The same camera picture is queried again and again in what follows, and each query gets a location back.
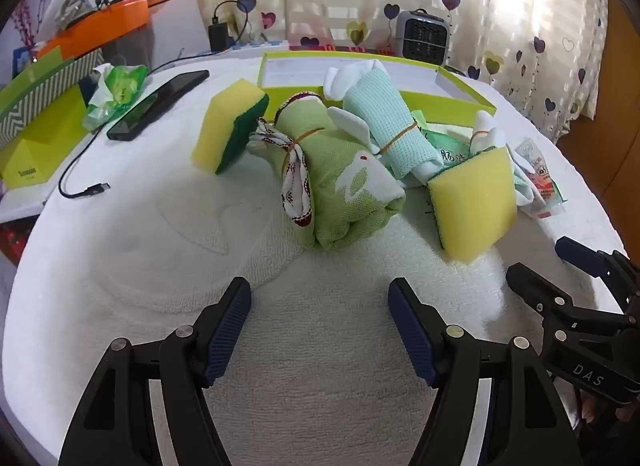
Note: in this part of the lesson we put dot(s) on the colourful plaid cloth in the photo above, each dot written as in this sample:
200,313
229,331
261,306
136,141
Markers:
350,48

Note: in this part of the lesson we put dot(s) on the black charger adapter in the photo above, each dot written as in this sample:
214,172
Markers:
218,38

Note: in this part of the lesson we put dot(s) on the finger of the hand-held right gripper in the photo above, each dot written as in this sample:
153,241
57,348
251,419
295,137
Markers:
580,252
530,288

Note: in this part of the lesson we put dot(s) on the black smartphone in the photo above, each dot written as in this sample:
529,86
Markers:
155,105

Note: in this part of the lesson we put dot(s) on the green rabbit print towel roll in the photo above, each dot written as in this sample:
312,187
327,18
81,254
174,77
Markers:
345,196

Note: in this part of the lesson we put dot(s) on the orange box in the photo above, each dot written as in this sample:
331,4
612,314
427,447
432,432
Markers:
100,23

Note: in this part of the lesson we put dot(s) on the small grey heater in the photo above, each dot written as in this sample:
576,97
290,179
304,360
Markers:
422,38

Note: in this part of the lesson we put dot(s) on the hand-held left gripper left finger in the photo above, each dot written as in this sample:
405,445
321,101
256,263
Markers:
227,331

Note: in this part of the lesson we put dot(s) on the green tea packet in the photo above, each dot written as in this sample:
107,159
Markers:
445,150

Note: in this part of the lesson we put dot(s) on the green tissue packet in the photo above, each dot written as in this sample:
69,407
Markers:
117,90

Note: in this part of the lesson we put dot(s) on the grey striped lime box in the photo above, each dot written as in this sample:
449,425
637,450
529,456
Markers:
35,100

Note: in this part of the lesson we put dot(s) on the brown wooden board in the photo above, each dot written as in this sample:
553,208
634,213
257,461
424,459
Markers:
615,120

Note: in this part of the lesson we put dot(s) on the white power strip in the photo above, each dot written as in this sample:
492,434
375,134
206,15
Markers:
260,44

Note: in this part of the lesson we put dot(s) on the white terry table cover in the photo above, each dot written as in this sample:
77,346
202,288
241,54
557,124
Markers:
300,271

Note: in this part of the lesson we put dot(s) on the lime green box tray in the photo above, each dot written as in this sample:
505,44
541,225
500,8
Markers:
295,70

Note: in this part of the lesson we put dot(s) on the clear mask packet orange print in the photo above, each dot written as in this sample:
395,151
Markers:
542,180

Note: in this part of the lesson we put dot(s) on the yellow green scouring sponge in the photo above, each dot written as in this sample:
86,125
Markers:
220,125
475,206

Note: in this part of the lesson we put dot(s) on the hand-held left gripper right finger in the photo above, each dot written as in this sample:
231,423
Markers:
412,331

